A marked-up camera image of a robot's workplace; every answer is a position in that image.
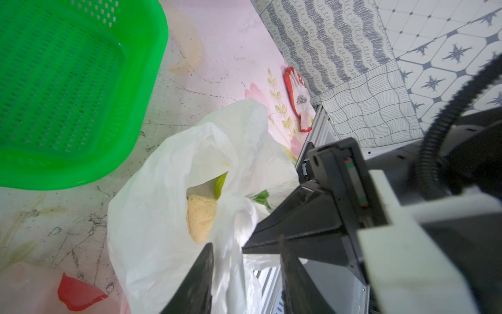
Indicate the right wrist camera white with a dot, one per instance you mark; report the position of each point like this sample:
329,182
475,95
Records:
407,270

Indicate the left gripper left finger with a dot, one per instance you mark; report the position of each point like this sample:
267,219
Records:
194,294

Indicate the red white work glove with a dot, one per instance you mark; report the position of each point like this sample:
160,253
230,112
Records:
300,99

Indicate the green plastic basket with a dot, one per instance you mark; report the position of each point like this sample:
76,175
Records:
76,81

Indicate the pink plastic bag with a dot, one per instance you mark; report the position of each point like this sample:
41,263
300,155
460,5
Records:
31,289

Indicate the white pear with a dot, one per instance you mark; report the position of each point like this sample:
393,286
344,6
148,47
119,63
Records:
201,212

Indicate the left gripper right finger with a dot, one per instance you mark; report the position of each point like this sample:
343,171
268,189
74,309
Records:
298,289

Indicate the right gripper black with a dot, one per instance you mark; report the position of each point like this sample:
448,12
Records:
317,225

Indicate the green pear top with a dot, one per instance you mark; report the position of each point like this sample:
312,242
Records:
218,185

